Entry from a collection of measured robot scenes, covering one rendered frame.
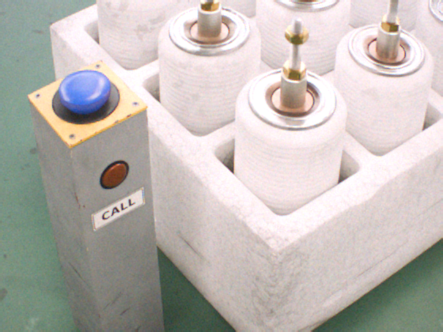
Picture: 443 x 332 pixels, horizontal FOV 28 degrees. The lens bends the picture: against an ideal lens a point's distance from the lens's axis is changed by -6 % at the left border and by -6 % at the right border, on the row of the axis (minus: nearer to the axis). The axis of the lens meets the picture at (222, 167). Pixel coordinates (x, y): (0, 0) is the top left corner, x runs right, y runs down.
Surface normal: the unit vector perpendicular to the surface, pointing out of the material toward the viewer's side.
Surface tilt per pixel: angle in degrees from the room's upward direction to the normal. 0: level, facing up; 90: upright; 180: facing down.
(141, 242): 90
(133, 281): 90
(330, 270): 90
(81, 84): 0
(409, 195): 90
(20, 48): 0
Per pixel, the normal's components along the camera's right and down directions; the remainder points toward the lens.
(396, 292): 0.00, -0.69
